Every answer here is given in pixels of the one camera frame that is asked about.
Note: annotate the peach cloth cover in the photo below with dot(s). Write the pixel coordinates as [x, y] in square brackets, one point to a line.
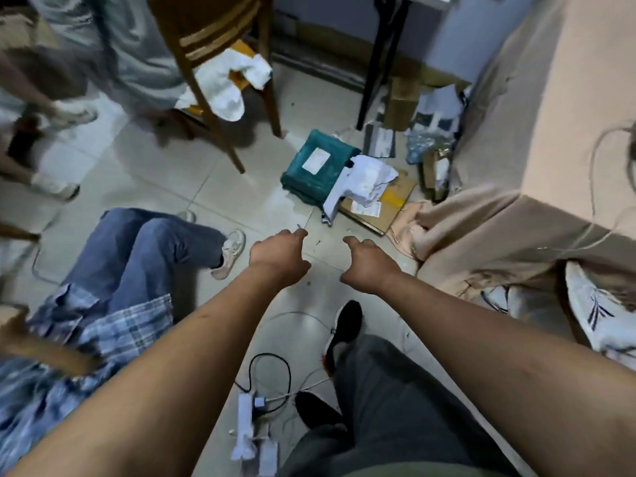
[536, 158]

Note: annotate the black table leg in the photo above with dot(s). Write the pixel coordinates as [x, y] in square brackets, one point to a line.
[380, 54]

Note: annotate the white power strip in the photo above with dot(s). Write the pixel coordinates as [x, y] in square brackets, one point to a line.
[245, 424]

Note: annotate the person's right hand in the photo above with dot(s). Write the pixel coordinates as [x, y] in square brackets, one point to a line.
[370, 268]

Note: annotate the white charger plug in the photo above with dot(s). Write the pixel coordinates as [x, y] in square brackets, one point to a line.
[260, 403]

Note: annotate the person's left forearm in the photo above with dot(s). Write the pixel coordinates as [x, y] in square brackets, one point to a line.
[164, 377]

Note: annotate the person's right thumb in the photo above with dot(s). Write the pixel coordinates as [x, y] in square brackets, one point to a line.
[354, 241]

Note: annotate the crumpled white paper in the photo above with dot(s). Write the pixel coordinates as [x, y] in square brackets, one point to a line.
[362, 186]

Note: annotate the person's left hand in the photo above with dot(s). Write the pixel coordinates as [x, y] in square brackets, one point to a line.
[278, 255]

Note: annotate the flat brown cardboard box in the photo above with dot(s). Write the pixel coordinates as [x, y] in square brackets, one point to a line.
[390, 203]

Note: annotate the grey packet with white label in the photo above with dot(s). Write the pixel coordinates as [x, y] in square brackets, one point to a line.
[380, 141]

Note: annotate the white cloth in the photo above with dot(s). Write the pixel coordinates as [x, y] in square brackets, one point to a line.
[223, 81]

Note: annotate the teal box with white label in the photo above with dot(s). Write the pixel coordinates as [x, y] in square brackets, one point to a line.
[315, 168]

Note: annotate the person's right forearm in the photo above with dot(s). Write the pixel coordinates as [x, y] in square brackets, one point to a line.
[516, 372]

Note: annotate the upright brown cardboard box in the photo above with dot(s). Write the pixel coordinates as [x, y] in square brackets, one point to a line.
[400, 101]

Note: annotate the person's grey trousers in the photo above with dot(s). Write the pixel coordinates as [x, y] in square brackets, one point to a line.
[392, 412]

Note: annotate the clear plastic bag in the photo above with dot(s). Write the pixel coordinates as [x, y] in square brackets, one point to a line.
[427, 141]

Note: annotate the wooden chair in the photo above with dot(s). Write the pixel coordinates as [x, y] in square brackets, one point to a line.
[213, 29]

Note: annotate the person's left thumb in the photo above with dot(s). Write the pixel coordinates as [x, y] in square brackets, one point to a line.
[299, 233]

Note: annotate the person's black shoe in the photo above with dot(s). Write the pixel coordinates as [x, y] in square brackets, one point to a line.
[315, 409]
[345, 325]

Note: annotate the white bag with black print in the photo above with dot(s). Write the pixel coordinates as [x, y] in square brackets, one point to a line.
[603, 312]

